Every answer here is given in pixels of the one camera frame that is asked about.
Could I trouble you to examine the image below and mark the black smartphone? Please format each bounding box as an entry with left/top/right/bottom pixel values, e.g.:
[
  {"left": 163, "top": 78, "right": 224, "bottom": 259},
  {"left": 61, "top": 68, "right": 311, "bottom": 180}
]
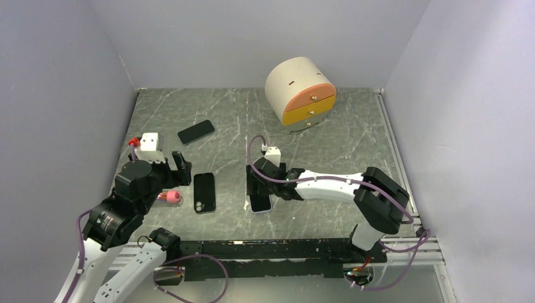
[{"left": 250, "top": 193, "right": 272, "bottom": 213}]

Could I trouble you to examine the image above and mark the black phone case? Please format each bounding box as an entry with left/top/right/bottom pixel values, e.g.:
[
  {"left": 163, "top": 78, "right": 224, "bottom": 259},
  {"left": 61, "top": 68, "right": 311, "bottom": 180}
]
[{"left": 193, "top": 172, "right": 216, "bottom": 214}]

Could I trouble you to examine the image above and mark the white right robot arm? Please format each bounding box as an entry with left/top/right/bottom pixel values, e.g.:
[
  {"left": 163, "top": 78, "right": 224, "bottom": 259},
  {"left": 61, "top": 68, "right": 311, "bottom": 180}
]
[{"left": 246, "top": 157, "right": 414, "bottom": 262}]

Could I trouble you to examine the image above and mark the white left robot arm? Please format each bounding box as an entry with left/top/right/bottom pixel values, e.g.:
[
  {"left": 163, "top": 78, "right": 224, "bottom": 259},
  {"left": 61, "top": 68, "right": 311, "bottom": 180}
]
[{"left": 55, "top": 151, "right": 192, "bottom": 302}]

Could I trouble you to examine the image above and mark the green-edged smartphone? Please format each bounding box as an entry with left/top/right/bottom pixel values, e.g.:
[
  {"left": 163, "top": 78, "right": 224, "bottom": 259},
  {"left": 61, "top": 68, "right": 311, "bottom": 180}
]
[{"left": 177, "top": 119, "right": 215, "bottom": 145}]

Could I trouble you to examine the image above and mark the round beige drawer cabinet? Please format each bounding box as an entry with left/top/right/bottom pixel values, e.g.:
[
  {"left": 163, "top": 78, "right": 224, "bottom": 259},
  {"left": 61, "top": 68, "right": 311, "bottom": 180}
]
[{"left": 264, "top": 57, "right": 336, "bottom": 132}]

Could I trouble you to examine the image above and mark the pink ring toy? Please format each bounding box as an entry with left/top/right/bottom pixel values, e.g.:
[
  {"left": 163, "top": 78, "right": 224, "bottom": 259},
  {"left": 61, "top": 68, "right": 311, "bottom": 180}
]
[{"left": 157, "top": 190, "right": 182, "bottom": 205}]

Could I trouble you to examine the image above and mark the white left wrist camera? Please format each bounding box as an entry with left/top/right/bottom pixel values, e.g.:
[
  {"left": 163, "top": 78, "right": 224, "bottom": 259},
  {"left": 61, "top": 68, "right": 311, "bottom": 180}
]
[{"left": 134, "top": 133, "right": 166, "bottom": 163}]

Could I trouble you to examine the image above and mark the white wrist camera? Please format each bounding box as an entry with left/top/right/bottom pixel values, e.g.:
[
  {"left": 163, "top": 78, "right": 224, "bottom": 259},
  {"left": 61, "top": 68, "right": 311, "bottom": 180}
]
[
  {"left": 134, "top": 133, "right": 166, "bottom": 163},
  {"left": 261, "top": 144, "right": 281, "bottom": 167}
]

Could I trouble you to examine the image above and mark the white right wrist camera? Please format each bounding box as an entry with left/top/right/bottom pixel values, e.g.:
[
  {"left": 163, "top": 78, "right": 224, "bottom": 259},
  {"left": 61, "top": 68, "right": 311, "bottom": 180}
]
[{"left": 261, "top": 144, "right": 281, "bottom": 167}]

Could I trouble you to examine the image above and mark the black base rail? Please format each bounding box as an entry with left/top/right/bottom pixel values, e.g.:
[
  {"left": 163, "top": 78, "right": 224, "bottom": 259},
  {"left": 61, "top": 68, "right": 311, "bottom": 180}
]
[{"left": 168, "top": 238, "right": 387, "bottom": 282}]

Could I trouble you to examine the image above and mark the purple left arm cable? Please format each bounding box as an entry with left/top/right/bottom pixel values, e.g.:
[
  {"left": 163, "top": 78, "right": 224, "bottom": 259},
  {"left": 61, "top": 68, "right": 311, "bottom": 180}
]
[{"left": 58, "top": 209, "right": 95, "bottom": 303}]

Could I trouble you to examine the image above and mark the aluminium frame rail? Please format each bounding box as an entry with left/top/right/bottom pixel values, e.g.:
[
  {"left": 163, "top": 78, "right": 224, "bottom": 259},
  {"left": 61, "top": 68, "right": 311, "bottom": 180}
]
[{"left": 75, "top": 90, "right": 444, "bottom": 268}]

